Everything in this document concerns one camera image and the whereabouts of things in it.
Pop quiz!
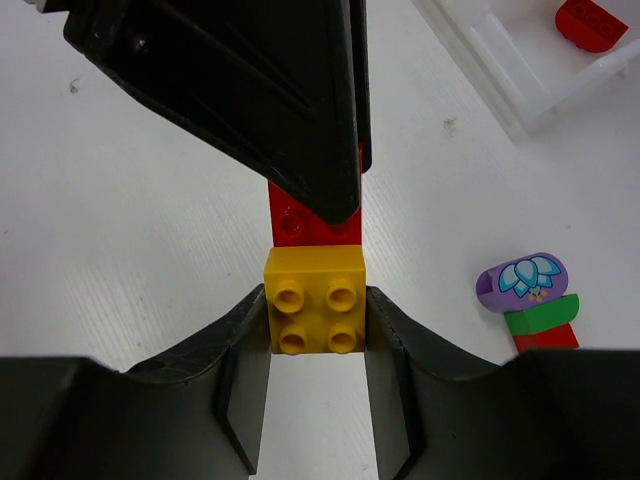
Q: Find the red yellow lego brick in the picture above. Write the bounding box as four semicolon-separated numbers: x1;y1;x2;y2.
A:
554;0;629;54

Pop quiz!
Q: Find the green yellow red lego stack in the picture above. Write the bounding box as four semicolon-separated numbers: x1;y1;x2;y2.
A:
262;142;367;356

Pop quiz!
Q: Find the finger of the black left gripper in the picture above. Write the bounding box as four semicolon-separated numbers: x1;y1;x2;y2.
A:
62;1;372;225

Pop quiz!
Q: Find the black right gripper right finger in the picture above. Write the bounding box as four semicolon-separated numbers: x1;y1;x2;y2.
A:
365;287;639;479

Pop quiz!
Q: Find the purple flower lego piece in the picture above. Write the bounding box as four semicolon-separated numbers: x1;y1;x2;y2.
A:
475;252;569;313

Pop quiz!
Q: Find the clear plastic compartment tray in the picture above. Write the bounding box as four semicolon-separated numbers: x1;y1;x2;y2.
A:
415;1;639;139

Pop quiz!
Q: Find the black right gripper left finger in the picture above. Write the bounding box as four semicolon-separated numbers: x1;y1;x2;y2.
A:
1;287;271;479

